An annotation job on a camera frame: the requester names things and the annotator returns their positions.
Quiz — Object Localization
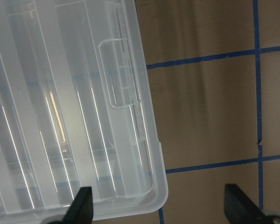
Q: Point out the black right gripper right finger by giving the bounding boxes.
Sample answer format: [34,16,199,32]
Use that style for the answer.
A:
[224,184,280,224]

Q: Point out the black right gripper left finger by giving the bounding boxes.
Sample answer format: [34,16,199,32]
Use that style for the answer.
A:
[53,187,94,224]

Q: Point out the clear plastic box lid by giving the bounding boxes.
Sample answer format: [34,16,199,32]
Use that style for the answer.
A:
[0,0,168,224]

